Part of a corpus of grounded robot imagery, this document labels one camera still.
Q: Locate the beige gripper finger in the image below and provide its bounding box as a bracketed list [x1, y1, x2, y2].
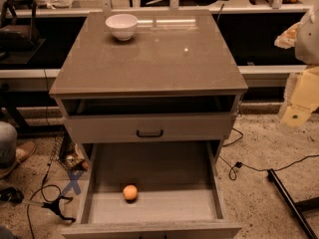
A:
[274, 23, 300, 49]
[277, 66, 319, 132]

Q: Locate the orange fruit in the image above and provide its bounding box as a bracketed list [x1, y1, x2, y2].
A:
[123, 185, 139, 201]

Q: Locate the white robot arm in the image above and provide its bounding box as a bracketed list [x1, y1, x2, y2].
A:
[274, 4, 319, 127]

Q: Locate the closed grey top drawer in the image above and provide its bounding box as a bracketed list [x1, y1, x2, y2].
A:
[63, 113, 236, 143]

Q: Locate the grey drawer cabinet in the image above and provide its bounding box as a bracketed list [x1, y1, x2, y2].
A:
[48, 9, 249, 239]

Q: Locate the open grey middle drawer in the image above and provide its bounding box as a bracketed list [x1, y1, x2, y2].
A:
[62, 141, 241, 239]

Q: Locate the black metal stand leg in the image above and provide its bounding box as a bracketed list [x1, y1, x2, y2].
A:
[267, 169, 319, 239]

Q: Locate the white ceramic bowl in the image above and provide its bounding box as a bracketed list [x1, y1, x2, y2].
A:
[106, 14, 138, 41]

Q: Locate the brown shoe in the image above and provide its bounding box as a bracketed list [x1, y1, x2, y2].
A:
[0, 141, 36, 179]

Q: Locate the black floor cable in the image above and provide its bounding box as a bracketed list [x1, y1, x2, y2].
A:
[217, 127, 319, 181]

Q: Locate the black drawer handle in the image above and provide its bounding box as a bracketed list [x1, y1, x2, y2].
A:
[136, 129, 163, 138]

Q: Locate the wire basket with items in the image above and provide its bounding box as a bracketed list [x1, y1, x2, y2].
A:
[51, 130, 88, 171]

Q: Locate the black cable left floor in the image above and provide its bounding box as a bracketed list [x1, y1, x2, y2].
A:
[25, 68, 64, 239]

